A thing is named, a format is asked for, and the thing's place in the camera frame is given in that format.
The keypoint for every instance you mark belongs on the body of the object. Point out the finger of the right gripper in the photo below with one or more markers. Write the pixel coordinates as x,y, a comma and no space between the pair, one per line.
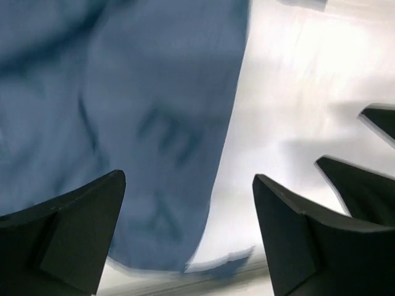
380,119
365,194

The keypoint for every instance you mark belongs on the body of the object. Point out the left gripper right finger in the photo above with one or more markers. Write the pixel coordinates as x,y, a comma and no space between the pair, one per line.
312,250

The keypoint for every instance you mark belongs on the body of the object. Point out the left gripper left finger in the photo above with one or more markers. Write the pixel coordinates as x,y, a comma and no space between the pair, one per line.
60,246

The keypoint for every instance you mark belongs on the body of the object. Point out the blue cartoon print pillowcase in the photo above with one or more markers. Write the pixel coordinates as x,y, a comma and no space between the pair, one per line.
147,87

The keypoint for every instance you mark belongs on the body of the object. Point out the white pillow yellow edge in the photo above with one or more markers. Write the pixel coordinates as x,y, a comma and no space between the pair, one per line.
306,75

